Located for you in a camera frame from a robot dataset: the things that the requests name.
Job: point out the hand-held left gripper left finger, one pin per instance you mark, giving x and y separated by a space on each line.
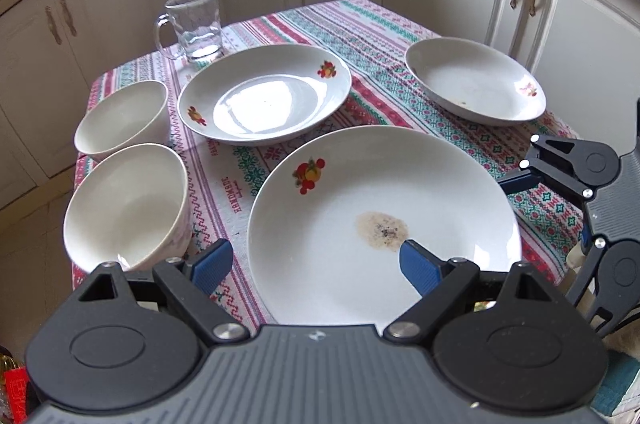
215 266

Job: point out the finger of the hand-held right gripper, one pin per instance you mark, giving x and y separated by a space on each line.
512 183
587 274

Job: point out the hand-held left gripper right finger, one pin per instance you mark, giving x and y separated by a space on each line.
417 269

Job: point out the large stained white plate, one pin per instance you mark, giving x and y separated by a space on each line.
350 184

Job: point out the white bowl pink flowers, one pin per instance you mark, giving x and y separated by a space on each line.
125 204

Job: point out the white plate faded print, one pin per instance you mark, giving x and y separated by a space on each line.
475 79

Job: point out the white plate two fruit prints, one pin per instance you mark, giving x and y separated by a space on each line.
265 104

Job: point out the plain white bowl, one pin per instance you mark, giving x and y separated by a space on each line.
120 119

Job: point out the teal cloth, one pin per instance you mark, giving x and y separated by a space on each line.
620 379

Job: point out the striped patterned tablecloth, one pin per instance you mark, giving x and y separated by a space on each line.
390 44

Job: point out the red packet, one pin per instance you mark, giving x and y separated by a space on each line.
15 394

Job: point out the clear glass mug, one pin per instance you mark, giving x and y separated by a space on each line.
200 24

